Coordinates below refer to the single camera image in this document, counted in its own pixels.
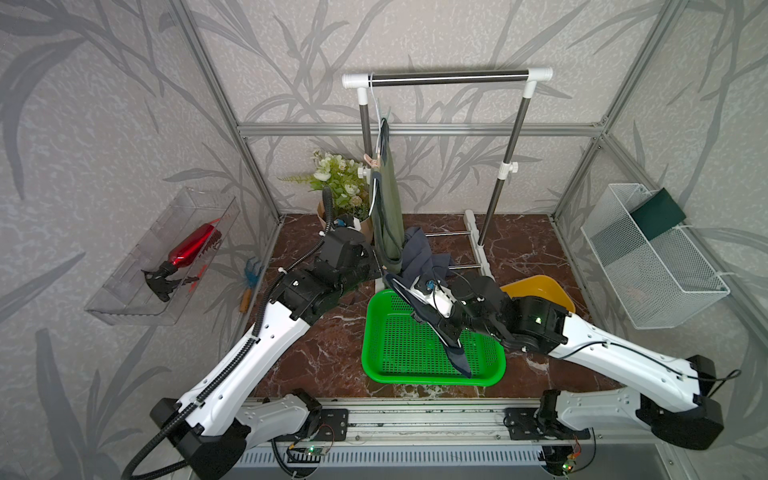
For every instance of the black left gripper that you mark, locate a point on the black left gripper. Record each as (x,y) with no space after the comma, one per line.
(374,268)

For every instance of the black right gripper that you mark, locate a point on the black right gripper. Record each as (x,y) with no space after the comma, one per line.
(451,333)

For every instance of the blue-grey tank top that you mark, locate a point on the blue-grey tank top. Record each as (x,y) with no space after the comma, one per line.
(419,260)

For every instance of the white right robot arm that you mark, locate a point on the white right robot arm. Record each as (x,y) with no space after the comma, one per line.
(668,396)

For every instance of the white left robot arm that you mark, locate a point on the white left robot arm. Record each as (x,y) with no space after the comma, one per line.
(208,425)

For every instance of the olive green tank top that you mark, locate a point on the olive green tank top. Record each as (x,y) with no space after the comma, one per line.
(386,214)

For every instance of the yellow plastic bin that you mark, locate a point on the yellow plastic bin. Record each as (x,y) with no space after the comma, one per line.
(540,286)

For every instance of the potted plant with white flowers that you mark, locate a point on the potted plant with white flowers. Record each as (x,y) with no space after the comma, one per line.
(349,191)

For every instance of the green perforated plastic basket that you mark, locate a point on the green perforated plastic basket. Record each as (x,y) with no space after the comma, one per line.
(398,350)

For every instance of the wooden clothespin on green top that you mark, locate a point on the wooden clothespin on green top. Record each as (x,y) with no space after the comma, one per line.
(373,163)

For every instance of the blue garden hand rake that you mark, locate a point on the blue garden hand rake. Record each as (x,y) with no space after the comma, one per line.
(252,273)

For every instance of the clothes rack with steel bars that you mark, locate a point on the clothes rack with steel bars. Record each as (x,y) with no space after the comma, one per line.
(363,85)

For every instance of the red spray bottle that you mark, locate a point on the red spray bottle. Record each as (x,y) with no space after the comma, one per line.
(182,256)

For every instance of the dark green cloth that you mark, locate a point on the dark green cloth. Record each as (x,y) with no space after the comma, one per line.
(657,214)

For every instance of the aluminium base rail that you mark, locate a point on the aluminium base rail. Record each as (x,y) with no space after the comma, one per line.
(435,433)

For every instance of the white wire mesh basket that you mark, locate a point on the white wire mesh basket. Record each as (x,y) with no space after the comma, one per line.
(660,283)

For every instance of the clear acrylic wall shelf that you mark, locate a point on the clear acrylic wall shelf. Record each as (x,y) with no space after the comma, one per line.
(125,299)

